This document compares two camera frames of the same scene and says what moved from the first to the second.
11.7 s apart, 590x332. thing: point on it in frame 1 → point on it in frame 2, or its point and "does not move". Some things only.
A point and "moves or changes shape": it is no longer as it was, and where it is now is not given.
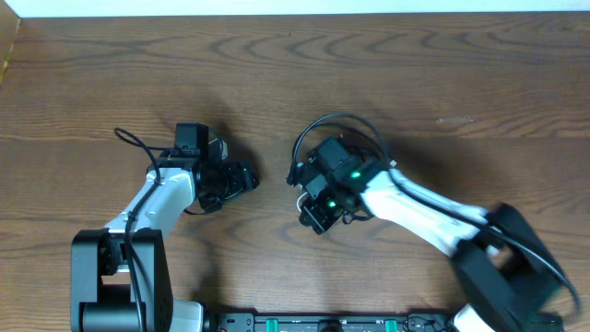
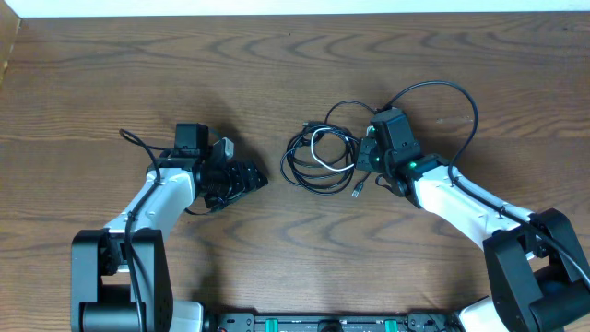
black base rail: (336, 323) does not move
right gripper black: (312, 217) → (364, 158)
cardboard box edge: (9, 25) does not move
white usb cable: (297, 201) moves or changes shape
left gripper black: (249, 178) does not move
